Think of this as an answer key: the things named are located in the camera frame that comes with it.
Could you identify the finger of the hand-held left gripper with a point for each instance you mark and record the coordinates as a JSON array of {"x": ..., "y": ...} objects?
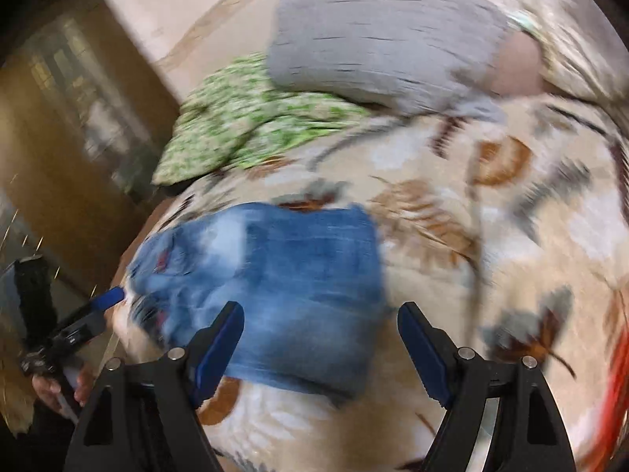
[{"x": 109, "y": 298}]

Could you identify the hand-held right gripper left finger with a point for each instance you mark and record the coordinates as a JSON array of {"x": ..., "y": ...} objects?
[{"x": 216, "y": 349}]

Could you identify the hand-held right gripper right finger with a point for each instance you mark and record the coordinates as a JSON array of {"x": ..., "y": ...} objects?
[{"x": 422, "y": 354}]

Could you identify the blue denim pants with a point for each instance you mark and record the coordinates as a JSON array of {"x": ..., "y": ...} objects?
[{"x": 295, "y": 280}]

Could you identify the person's left hand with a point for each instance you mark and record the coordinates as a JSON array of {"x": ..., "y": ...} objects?
[{"x": 44, "y": 389}]

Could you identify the leaf printed blanket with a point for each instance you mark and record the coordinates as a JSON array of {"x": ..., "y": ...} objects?
[{"x": 491, "y": 255}]

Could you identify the dark wooden wardrobe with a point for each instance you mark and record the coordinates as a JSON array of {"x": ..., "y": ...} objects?
[{"x": 73, "y": 132}]

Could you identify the red glittery cloth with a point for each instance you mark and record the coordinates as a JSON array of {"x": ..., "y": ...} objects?
[{"x": 616, "y": 388}]

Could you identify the green checkered blanket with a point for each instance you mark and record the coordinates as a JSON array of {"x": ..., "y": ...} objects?
[{"x": 231, "y": 113}]

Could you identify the grey pillow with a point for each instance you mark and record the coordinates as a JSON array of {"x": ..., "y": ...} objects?
[{"x": 383, "y": 39}]

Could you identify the white crumpled cloth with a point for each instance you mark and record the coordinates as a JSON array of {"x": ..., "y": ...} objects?
[{"x": 580, "y": 54}]

